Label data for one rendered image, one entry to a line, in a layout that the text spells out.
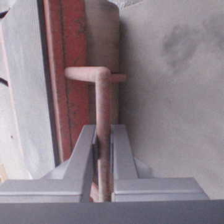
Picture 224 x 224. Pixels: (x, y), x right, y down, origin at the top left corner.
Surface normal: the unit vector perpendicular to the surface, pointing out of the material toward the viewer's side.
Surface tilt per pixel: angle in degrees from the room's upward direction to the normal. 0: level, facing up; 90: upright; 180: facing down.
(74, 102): 90
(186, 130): 0
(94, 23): 65
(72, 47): 90
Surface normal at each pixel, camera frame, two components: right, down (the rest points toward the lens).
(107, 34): 0.62, 0.22
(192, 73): -0.75, 0.18
